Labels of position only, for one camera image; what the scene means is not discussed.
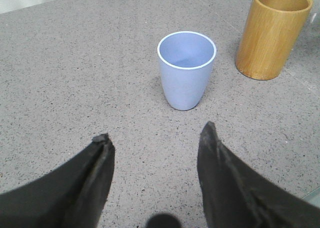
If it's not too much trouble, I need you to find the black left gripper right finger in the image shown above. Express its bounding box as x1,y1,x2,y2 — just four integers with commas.
197,121,320,227

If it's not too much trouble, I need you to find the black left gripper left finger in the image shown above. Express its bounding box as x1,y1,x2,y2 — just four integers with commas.
0,134,115,227

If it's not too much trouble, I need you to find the blue plastic cup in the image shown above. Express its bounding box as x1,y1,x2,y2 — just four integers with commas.
157,31,217,111

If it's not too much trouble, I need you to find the bamboo wooden cylinder holder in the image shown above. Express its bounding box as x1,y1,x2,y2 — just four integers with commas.
235,0,313,80

